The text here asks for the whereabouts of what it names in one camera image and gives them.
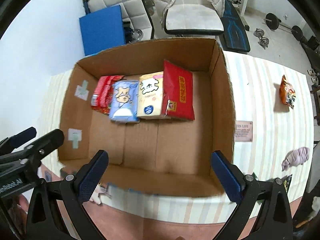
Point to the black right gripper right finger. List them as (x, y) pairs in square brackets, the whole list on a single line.
[(274, 220)]

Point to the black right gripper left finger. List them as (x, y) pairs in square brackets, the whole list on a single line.
[(44, 219)]

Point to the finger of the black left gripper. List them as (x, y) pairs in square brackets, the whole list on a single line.
[(15, 141), (48, 143)]

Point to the red printed snack bag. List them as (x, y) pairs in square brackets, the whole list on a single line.
[(102, 95)]

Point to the blue cartoon tissue pack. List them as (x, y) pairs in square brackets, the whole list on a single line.
[(124, 102)]

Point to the yellow cartoon tissue pack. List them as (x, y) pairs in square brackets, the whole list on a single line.
[(150, 96)]

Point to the orange snack bag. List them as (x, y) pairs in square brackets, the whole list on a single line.
[(287, 93)]

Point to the purple cloth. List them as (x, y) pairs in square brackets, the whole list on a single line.
[(295, 158)]

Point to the striped cream tablecloth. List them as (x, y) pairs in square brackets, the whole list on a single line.
[(277, 129)]

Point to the pink printed card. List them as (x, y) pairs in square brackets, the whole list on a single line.
[(243, 131)]

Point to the brown cardboard box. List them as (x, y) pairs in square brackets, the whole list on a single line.
[(169, 157)]

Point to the blue foam board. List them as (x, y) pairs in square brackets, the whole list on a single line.
[(102, 29)]

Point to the white quilted sofa chair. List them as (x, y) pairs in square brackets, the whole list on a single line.
[(132, 11)]

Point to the chrome dumbbell pair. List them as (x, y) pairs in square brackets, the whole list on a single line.
[(263, 40)]

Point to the black blue weight bench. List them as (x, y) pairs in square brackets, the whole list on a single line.
[(234, 37)]

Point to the white padded chair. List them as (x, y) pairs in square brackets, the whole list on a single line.
[(194, 17)]

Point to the black barbell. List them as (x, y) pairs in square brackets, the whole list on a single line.
[(274, 23)]

